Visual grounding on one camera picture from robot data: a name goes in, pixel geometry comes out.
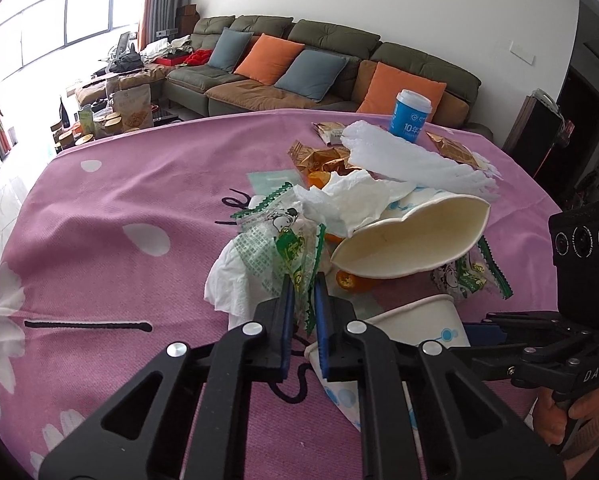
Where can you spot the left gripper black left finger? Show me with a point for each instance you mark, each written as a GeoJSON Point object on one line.
{"type": "Point", "coordinates": [185, 414]}

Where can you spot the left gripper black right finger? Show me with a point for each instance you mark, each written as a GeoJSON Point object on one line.
{"type": "Point", "coordinates": [423, 413]}

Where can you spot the white paper cup blue dots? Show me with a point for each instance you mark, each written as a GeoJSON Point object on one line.
{"type": "Point", "coordinates": [433, 318]}

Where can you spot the crushed white paper cup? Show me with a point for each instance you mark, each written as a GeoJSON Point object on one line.
{"type": "Point", "coordinates": [421, 232]}

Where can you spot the green clear snack wrapper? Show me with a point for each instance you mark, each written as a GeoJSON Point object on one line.
{"type": "Point", "coordinates": [277, 240]}

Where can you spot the white tissue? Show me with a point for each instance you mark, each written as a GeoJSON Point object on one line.
{"type": "Point", "coordinates": [348, 203]}
{"type": "Point", "coordinates": [230, 288]}

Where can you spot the white foam net sleeve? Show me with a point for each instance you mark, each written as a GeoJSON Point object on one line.
{"type": "Point", "coordinates": [376, 150]}

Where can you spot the orange peel strip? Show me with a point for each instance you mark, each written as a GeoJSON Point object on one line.
{"type": "Point", "coordinates": [318, 179]}

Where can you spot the gold snack wrapper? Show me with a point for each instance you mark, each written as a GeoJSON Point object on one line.
{"type": "Point", "coordinates": [308, 160]}

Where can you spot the person right hand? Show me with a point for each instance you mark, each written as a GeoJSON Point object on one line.
{"type": "Point", "coordinates": [549, 421]}

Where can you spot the pink floral tablecloth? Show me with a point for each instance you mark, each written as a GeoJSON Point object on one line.
{"type": "Point", "coordinates": [110, 252]}

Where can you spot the orange peel piece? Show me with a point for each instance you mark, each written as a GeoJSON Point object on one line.
{"type": "Point", "coordinates": [355, 284]}

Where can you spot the small gold wrapper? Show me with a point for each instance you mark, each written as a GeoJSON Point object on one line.
{"type": "Point", "coordinates": [454, 150]}

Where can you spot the blue coffee cup white lid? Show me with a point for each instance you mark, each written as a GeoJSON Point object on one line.
{"type": "Point", "coordinates": [410, 114]}

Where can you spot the beige snack packet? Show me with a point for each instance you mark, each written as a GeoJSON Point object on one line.
{"type": "Point", "coordinates": [330, 132]}

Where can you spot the brown paper bag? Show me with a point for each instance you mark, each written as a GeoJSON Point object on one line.
{"type": "Point", "coordinates": [135, 107]}

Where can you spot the cluttered coffee table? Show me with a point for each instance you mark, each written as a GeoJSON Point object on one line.
{"type": "Point", "coordinates": [98, 120]}

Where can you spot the green sectional sofa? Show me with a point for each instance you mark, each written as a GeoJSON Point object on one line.
{"type": "Point", "coordinates": [375, 71]}

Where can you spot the blue-grey cushion near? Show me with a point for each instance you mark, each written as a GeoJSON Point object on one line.
{"type": "Point", "coordinates": [312, 74]}

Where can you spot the blue-grey cushion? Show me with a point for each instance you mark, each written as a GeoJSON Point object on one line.
{"type": "Point", "coordinates": [229, 49]}
{"type": "Point", "coordinates": [312, 74]}

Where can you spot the orange cushion near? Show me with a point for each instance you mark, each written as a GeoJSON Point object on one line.
{"type": "Point", "coordinates": [269, 59]}

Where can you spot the blue-grey cushion far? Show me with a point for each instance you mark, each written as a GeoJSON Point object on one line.
{"type": "Point", "coordinates": [229, 49]}

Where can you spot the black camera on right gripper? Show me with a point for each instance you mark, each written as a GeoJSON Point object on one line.
{"type": "Point", "coordinates": [575, 245]}

